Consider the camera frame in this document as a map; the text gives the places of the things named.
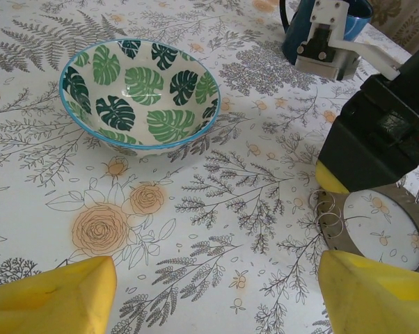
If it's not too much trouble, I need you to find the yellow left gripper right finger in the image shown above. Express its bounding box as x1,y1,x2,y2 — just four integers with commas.
317,249,419,334

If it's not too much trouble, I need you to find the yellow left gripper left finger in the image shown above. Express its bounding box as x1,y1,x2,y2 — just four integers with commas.
0,255,118,334

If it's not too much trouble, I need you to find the perforated metal ring disc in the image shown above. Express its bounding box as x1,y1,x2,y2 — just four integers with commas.
315,187,419,274

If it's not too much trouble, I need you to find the dark blue mug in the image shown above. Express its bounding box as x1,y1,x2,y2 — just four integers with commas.
278,0,374,67

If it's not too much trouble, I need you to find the leaf print ceramic bowl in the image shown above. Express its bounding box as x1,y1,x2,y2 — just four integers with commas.
58,39,221,158

